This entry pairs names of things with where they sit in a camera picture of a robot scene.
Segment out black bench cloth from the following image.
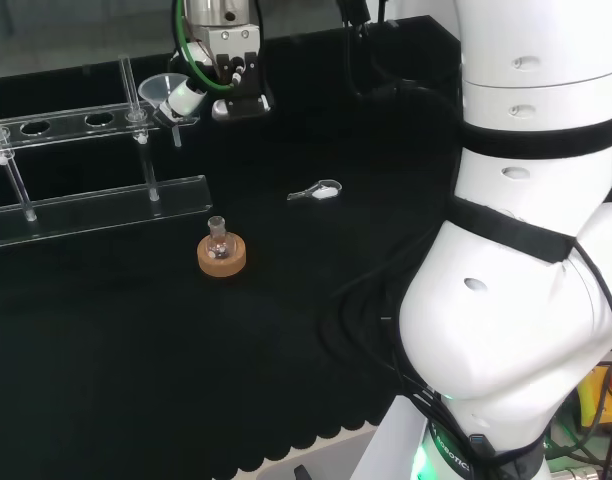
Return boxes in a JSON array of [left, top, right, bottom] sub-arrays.
[[0, 14, 463, 480]]

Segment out translucent plastic funnel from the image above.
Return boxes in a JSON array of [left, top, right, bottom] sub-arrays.
[[137, 72, 203, 149]]

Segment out green cable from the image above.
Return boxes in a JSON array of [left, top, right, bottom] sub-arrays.
[[171, 0, 237, 93]]

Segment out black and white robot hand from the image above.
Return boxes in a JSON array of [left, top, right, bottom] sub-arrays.
[[152, 25, 276, 127]]

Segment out clear acrylic funnel stand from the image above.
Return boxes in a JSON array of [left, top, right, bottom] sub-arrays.
[[0, 53, 214, 251]]

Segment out yellow stop button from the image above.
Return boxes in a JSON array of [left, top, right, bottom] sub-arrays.
[[578, 360, 612, 432]]

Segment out small round-bottom glass flask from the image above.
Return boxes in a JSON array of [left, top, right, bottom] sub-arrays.
[[207, 215, 234, 262]]

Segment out cork ring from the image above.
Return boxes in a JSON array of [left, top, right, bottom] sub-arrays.
[[196, 233, 248, 279]]

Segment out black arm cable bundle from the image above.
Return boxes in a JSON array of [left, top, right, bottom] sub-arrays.
[[317, 0, 468, 386]]

